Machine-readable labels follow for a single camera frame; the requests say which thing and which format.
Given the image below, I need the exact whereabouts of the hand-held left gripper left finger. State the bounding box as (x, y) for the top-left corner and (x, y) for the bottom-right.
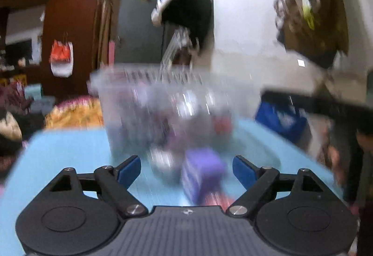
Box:
(45, 155), (149, 218)

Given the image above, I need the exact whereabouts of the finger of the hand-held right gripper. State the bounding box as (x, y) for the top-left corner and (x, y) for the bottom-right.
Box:
(262, 88), (373, 136)

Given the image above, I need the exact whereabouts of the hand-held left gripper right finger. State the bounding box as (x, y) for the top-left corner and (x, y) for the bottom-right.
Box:
(228, 155), (328, 218)

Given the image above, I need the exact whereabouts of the purple and white box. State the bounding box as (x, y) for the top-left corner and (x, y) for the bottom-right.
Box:
(180, 148), (227, 205)

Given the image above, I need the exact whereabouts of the clear plastic basket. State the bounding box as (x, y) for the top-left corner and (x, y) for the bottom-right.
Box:
(88, 65), (264, 165)

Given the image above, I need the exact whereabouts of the blue tote bag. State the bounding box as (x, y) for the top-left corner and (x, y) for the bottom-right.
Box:
(255, 101), (310, 143)

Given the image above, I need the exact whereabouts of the brown hanging bag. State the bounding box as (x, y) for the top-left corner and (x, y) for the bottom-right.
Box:
(275, 0), (351, 69)

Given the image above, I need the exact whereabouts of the orange patterned blanket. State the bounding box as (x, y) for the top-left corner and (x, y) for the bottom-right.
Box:
(45, 97), (106, 130)

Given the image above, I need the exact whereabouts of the grey blue cloth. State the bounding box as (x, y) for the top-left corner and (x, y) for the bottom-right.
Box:
(33, 96), (56, 113)

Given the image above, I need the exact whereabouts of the pile of dark clothes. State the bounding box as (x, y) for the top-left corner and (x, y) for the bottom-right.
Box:
(0, 81), (45, 176)

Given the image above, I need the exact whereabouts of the teal box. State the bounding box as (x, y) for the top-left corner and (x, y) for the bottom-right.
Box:
(24, 84), (43, 100)

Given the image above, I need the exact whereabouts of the white clothes hanger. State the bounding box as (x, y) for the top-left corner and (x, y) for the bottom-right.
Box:
(160, 27), (190, 71)

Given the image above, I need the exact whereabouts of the white and red plastic bag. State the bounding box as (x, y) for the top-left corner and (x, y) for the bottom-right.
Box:
(49, 39), (74, 78)

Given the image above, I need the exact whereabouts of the grey door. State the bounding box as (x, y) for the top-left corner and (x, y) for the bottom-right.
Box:
(111, 0), (166, 65)

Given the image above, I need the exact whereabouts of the black hanging garment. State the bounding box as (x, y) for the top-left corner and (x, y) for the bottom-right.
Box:
(161, 0), (214, 56)

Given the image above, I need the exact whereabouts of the black television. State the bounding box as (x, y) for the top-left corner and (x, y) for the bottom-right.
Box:
(5, 38), (33, 67)

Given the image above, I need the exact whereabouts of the brown wooden wardrobe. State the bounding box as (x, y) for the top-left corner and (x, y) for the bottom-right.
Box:
(0, 0), (111, 100)

